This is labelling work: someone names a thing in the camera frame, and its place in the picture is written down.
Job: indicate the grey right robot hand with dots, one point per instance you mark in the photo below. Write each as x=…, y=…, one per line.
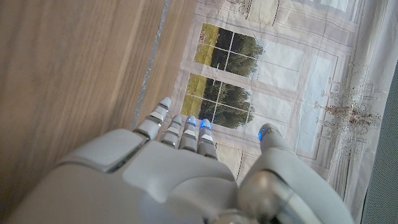
x=174, y=180

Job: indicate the printed window backdrop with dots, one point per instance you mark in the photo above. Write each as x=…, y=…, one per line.
x=280, y=77

